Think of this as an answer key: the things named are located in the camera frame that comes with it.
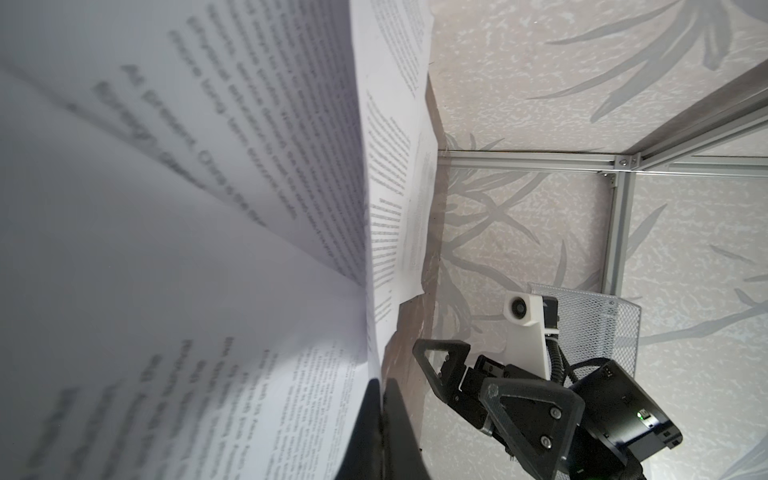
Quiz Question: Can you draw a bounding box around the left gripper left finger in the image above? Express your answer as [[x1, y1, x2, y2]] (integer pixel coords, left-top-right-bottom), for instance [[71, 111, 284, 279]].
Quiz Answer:
[[335, 379, 382, 480]]

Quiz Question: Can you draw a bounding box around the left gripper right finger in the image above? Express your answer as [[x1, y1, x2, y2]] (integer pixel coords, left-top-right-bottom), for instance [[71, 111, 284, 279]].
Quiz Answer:
[[383, 379, 430, 480]]

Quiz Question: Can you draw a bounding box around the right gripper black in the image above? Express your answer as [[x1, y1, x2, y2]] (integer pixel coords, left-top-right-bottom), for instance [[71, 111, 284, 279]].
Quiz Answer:
[[412, 339, 684, 479]]

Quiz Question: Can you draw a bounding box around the printed sheet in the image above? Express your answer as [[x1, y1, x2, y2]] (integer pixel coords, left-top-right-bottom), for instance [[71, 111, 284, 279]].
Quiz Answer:
[[1, 1, 371, 479], [350, 1, 437, 356]]

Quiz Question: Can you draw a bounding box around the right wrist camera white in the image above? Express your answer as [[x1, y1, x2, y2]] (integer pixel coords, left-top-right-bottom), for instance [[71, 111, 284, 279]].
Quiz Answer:
[[502, 292, 559, 380]]

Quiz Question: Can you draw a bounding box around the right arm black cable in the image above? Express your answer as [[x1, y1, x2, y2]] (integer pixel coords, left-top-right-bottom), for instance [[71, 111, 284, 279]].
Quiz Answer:
[[545, 335, 610, 385]]

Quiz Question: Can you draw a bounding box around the white wire mesh basket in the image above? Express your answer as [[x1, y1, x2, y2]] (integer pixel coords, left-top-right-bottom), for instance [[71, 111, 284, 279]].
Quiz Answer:
[[530, 283, 642, 376]]

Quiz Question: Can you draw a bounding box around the aluminium frame horizontal bar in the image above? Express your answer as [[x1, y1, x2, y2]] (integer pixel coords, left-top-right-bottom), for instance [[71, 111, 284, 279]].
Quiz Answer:
[[439, 62, 767, 296]]

